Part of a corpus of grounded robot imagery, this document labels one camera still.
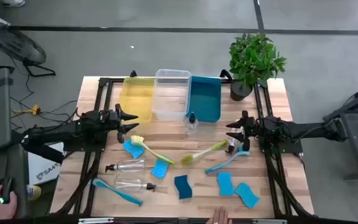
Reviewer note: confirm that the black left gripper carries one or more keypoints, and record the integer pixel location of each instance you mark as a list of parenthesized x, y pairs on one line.
[(112, 123)]

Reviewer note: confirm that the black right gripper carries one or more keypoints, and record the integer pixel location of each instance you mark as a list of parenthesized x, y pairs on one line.
[(251, 128)]

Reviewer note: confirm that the clear plastic pump bottle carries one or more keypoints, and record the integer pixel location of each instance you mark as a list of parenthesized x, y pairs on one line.
[(235, 143), (191, 119), (129, 184), (130, 165)]

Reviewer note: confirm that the yellow plastic bin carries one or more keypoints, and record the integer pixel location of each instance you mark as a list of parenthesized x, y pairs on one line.
[(137, 99)]

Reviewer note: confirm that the blue wavy kitchen sponge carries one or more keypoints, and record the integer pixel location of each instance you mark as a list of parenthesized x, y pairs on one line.
[(159, 169), (134, 151), (246, 195), (225, 184), (183, 186)]

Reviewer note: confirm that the blue dish brush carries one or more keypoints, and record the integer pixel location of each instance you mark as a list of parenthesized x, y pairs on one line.
[(228, 160), (117, 192)]

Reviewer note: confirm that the blue plastic bin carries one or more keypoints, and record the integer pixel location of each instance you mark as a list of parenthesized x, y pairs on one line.
[(205, 99)]

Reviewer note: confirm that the clear plastic bin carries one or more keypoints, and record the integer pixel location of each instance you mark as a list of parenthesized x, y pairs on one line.
[(171, 93)]

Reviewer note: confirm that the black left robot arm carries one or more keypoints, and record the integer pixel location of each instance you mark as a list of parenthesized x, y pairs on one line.
[(70, 130)]

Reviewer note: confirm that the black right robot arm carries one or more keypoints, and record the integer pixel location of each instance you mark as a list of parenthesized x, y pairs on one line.
[(306, 129)]

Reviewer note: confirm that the black table clamp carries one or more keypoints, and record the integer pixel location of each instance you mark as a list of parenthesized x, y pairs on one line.
[(132, 74), (226, 74)]

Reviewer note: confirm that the green potted plant black pot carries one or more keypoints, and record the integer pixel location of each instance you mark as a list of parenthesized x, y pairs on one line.
[(253, 59)]

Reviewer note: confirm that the black support bar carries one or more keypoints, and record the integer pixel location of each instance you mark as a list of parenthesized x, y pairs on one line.
[(45, 152)]

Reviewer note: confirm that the yellow power plug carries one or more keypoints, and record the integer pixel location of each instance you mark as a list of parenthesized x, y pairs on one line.
[(35, 109)]

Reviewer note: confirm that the white cardboard box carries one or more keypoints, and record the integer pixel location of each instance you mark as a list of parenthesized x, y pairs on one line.
[(43, 169)]

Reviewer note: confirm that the grey metal cart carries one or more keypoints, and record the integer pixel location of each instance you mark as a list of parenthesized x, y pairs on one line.
[(353, 124)]

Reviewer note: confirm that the black floor fan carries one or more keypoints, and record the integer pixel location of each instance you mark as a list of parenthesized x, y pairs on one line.
[(17, 46)]

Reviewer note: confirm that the black computer mouse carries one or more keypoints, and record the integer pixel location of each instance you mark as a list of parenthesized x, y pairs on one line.
[(6, 189)]

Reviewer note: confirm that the black aluminium table frame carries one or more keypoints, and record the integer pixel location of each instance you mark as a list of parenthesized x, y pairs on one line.
[(113, 80)]

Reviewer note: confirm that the white mount bracket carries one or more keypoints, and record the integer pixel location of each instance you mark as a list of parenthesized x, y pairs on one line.
[(95, 220), (269, 221)]

